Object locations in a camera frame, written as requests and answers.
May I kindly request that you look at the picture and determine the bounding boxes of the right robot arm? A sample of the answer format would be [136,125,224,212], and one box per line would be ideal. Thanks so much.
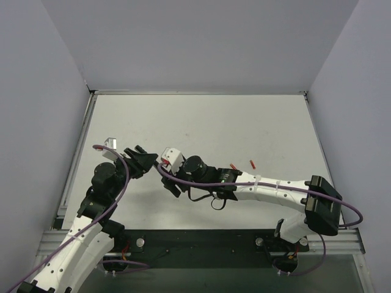
[157,156,342,244]

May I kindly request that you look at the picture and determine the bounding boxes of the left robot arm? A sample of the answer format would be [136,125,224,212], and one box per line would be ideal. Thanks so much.
[17,145,158,292]

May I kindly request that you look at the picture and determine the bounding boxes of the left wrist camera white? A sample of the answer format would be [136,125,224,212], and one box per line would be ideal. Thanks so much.
[96,137,117,161]

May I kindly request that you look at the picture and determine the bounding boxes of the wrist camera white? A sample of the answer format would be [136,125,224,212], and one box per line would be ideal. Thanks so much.
[161,147,185,175]
[96,137,117,161]

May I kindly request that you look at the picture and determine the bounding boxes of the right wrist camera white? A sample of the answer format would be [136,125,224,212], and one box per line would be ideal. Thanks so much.
[161,147,185,175]

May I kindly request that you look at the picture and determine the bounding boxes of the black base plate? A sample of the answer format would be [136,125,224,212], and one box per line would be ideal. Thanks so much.
[105,245,298,269]

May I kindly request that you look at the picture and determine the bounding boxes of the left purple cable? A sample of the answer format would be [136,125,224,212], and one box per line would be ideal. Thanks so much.
[9,143,150,292]

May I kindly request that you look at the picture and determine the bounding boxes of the purple cable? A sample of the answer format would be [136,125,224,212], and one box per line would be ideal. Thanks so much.
[157,163,364,277]
[9,143,150,292]

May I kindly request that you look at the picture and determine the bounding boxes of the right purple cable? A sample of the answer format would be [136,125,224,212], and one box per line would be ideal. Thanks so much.
[157,163,364,277]

